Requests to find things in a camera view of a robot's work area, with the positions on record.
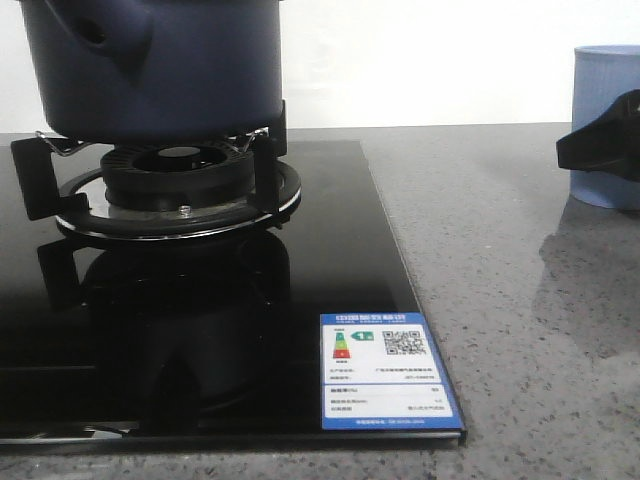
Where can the dark blue cooking pot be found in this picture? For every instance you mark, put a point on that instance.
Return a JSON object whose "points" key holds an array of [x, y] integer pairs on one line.
{"points": [[125, 72]]}

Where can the light blue plastic cup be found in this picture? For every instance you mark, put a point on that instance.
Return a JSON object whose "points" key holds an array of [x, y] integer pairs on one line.
{"points": [[601, 74]]}

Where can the black gas burner head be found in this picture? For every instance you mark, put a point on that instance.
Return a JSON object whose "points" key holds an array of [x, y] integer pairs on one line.
{"points": [[162, 178]]}

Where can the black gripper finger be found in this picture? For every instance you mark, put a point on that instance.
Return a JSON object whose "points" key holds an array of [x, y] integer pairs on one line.
{"points": [[608, 144]]}

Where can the blue energy efficiency label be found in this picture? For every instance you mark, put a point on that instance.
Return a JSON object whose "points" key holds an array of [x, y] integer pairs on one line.
{"points": [[381, 371]]}

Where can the black glass gas stove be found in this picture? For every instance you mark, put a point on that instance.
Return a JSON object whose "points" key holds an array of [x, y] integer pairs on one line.
{"points": [[208, 344]]}

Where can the black pot support grate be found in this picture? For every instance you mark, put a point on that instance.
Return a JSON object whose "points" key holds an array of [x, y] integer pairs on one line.
{"points": [[80, 207]]}

